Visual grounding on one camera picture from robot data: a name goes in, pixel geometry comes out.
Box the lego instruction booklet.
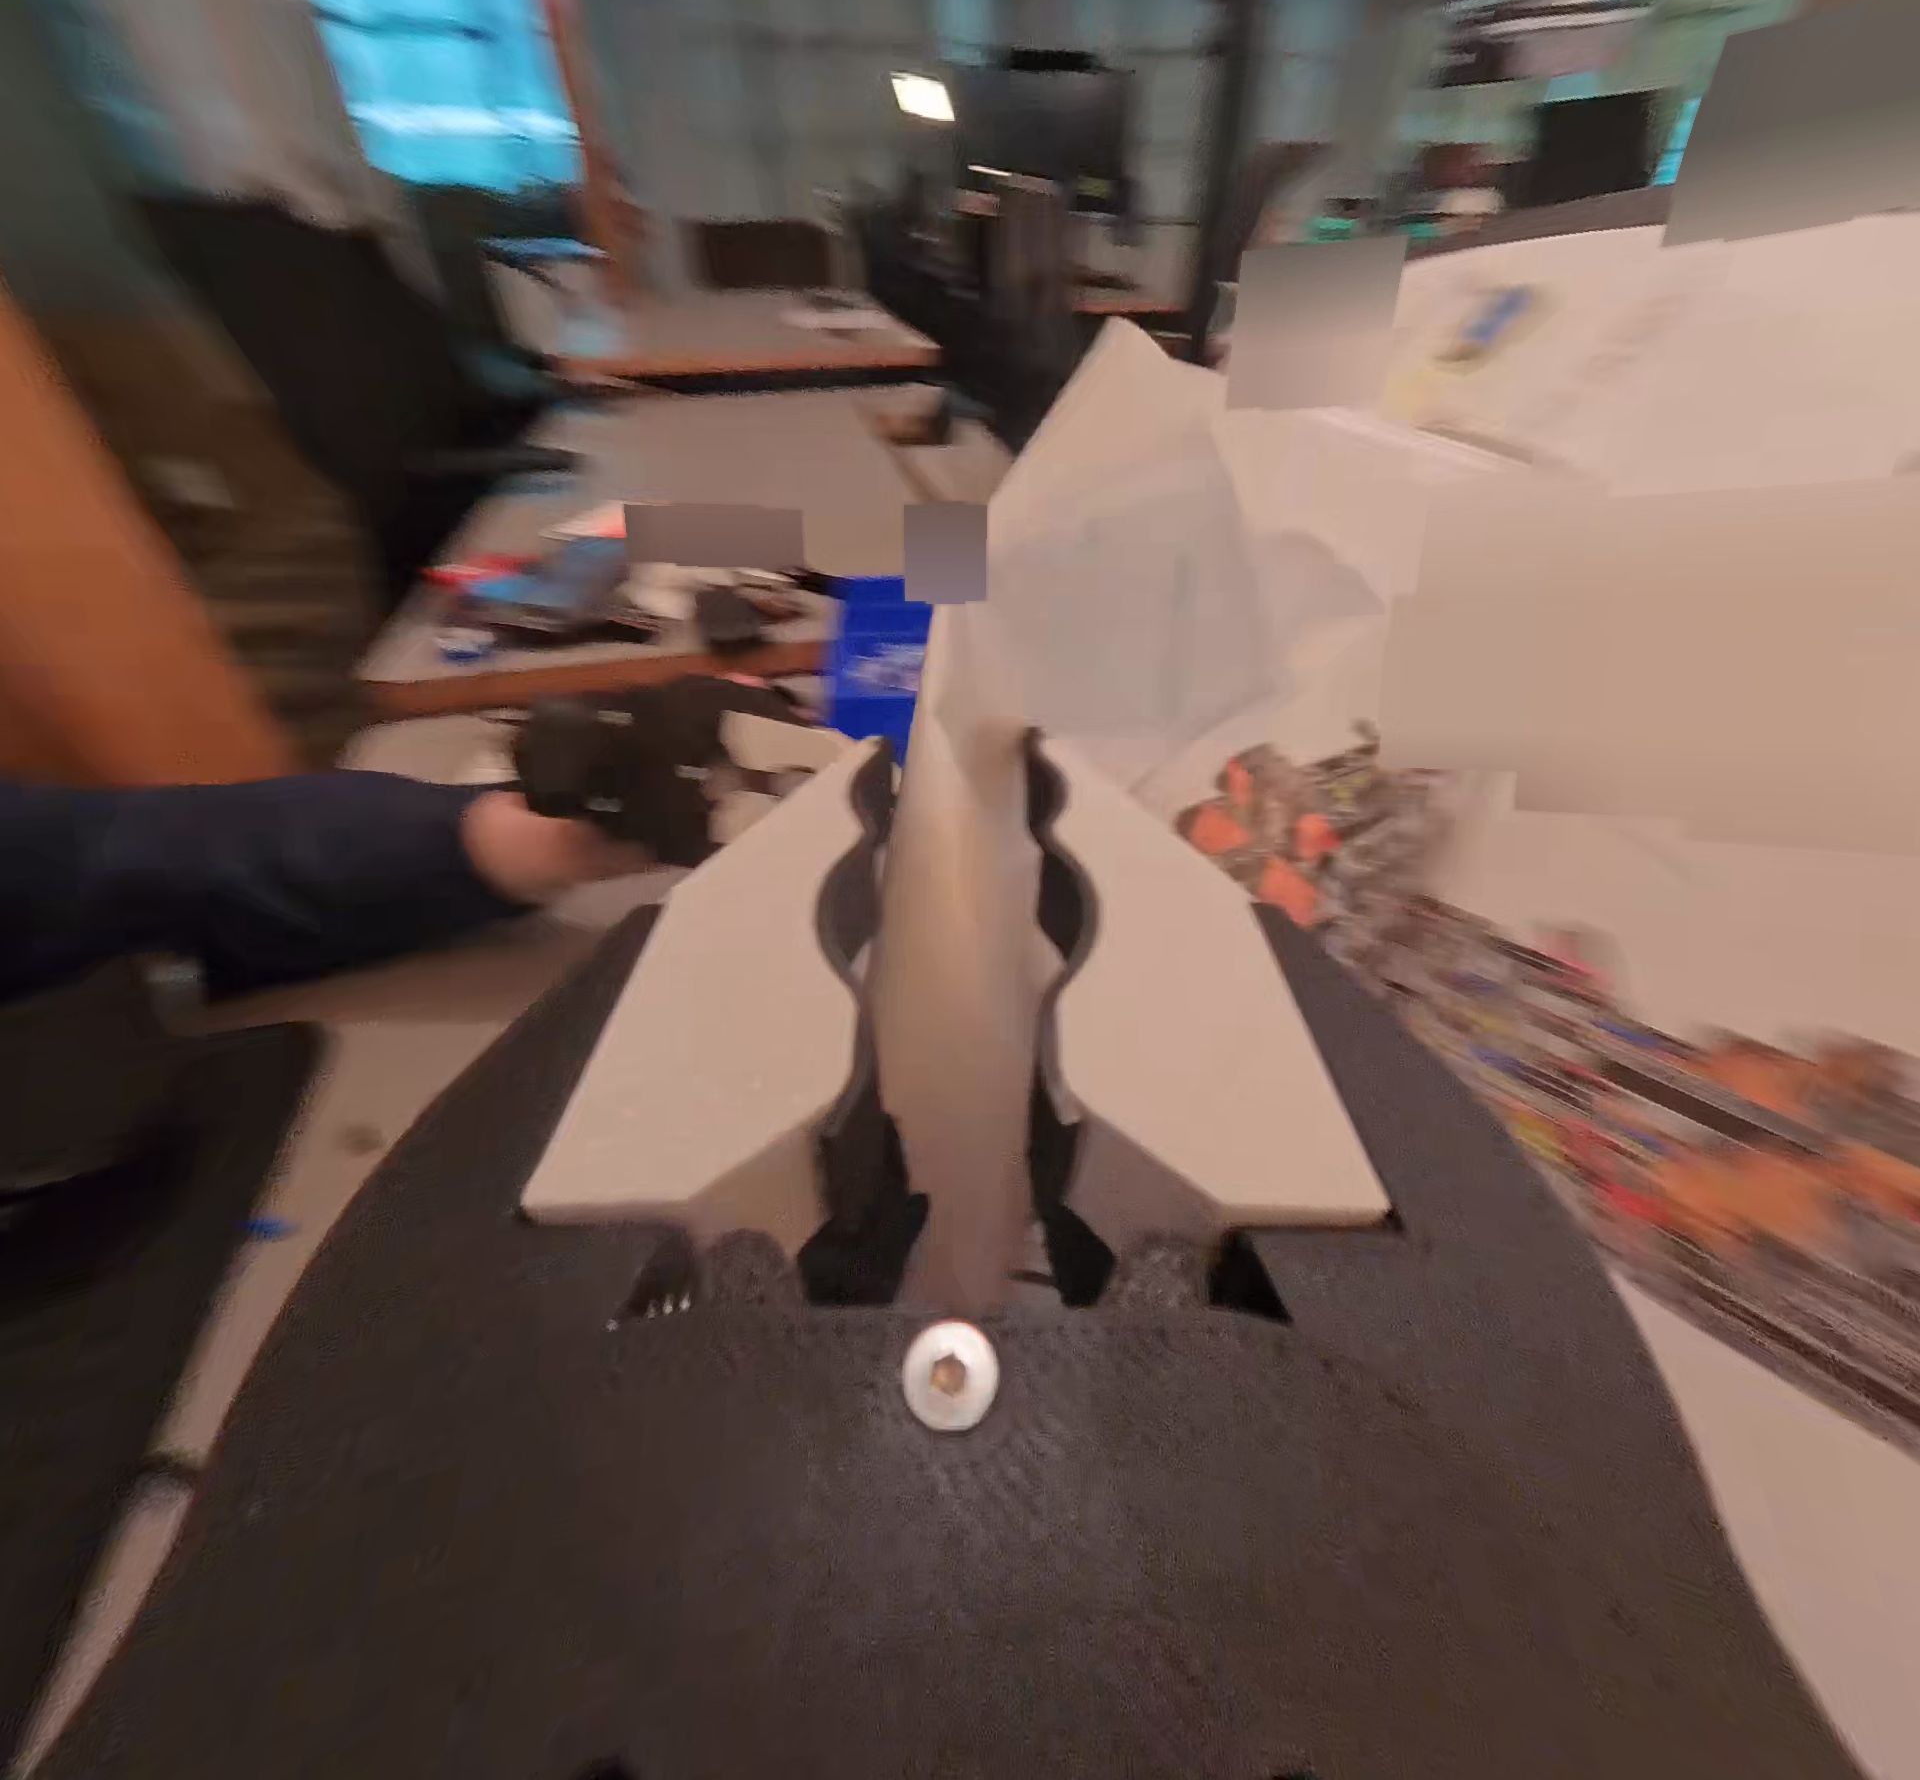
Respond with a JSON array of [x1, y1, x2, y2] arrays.
[[870, 317, 1920, 1451]]

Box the person's left hand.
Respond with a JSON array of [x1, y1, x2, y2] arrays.
[[460, 789, 632, 908]]

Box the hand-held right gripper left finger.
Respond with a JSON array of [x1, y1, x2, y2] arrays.
[[518, 739, 902, 1230]]

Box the white printed sheet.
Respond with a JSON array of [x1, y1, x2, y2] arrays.
[[1385, 212, 1920, 493]]

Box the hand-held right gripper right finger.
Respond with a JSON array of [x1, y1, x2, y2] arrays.
[[1023, 727, 1395, 1232]]

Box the blue storage bin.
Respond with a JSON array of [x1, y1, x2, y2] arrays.
[[822, 576, 934, 765]]

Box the person's left forearm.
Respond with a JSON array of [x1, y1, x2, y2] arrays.
[[0, 772, 511, 1006]]

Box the black office chair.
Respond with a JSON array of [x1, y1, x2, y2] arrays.
[[142, 182, 577, 581]]

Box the wood-edged work table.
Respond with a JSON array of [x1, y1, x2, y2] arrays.
[[356, 393, 961, 727], [546, 295, 942, 392]]

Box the bright window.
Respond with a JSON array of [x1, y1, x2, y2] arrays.
[[276, 0, 583, 190]]

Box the wooden post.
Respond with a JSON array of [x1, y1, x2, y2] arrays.
[[0, 287, 294, 785]]

